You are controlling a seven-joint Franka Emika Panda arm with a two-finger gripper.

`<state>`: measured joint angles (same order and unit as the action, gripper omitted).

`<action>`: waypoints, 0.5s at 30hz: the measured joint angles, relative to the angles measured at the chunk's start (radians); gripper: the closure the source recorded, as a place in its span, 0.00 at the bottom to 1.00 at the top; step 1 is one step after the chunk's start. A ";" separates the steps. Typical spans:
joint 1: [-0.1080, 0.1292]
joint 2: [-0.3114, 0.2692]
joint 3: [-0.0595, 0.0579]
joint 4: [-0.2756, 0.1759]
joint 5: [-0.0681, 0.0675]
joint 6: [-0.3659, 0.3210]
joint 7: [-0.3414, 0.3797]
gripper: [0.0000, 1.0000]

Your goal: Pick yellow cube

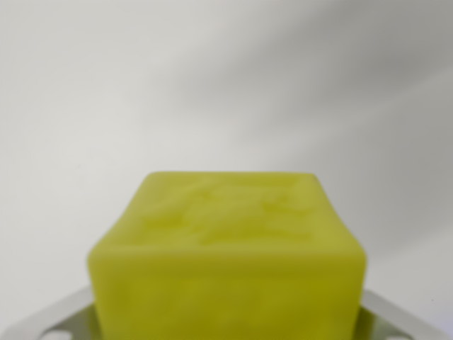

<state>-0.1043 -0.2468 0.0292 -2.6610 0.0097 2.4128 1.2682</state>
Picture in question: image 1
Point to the black silver gripper left finger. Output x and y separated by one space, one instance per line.
67 320

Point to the black silver gripper right finger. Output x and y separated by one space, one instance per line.
385 320

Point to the yellow translucent cube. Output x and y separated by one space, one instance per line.
226 276

